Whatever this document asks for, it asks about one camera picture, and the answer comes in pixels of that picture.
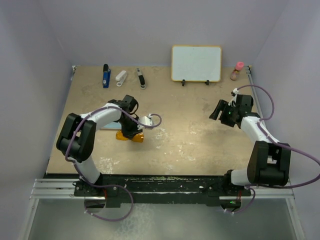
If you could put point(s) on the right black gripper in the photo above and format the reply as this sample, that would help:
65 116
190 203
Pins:
222 106

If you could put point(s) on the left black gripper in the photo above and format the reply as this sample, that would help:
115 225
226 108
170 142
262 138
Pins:
129 134

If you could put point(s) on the orange sunglasses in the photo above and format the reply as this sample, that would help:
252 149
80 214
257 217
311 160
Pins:
138 138

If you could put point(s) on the pink glasses case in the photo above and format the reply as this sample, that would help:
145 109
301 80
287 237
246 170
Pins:
112 126

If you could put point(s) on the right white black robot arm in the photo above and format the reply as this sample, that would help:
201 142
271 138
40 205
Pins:
269 164

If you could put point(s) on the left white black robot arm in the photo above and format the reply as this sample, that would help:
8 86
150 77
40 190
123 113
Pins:
77 136

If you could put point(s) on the pink capped small bottle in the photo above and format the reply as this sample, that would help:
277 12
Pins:
236 71

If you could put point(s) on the white stapler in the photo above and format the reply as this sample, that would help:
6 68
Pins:
120 78

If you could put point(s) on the small whiteboard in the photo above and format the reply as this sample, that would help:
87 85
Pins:
196 63

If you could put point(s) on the blue black stapler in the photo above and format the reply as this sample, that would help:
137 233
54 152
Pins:
106 76

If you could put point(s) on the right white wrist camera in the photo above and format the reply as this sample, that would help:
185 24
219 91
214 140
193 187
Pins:
234 94

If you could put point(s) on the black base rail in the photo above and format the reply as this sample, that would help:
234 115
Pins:
117 189

